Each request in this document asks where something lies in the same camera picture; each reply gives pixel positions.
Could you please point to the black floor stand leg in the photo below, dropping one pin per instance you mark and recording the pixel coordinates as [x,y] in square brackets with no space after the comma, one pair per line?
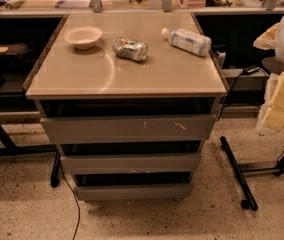
[248,202]

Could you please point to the grey drawer cabinet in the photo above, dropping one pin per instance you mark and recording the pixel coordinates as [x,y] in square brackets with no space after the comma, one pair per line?
[96,82]

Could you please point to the black round side table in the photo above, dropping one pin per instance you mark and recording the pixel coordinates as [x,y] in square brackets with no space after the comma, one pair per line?
[272,65]

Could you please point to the grey bottom drawer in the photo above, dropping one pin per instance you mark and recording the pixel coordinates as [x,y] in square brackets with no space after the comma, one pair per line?
[157,191]

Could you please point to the grey drawer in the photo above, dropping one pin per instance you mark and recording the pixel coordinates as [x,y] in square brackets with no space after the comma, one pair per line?
[157,191]
[116,164]
[124,129]

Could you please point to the clear plastic water bottle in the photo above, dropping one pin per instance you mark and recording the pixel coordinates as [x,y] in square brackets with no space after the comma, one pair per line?
[191,42]

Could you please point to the black table leg left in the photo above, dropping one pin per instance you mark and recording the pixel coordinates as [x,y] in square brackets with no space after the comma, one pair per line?
[54,180]

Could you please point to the grey top drawer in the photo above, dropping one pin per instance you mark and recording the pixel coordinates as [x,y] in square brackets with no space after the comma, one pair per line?
[124,129]

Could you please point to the black power adapter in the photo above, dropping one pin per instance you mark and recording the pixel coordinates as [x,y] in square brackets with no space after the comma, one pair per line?
[250,70]

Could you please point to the crushed silver soda can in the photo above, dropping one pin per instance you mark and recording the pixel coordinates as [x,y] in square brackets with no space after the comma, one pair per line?
[130,49]

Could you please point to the white paper bowl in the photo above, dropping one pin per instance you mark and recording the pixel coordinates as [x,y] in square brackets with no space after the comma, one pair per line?
[83,38]

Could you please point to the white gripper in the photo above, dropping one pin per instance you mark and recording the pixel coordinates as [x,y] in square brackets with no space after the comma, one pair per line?
[272,114]

